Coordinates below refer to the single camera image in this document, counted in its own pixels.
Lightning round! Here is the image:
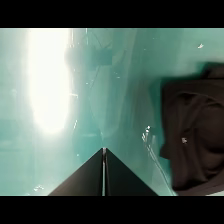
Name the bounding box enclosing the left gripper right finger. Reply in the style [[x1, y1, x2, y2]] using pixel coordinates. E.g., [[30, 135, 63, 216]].
[[105, 147, 160, 197]]

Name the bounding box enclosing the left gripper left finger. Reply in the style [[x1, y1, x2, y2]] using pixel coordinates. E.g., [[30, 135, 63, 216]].
[[48, 147, 104, 197]]

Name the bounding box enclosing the black T-shirt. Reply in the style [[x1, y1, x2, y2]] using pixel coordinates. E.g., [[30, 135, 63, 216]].
[[159, 61, 224, 197]]

